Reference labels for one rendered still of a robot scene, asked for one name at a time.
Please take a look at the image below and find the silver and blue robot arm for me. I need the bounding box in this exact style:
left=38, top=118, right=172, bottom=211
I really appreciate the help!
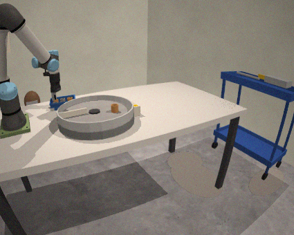
left=0, top=3, right=59, bottom=131

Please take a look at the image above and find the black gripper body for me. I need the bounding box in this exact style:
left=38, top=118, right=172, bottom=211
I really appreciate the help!
left=43, top=68, right=61, bottom=93

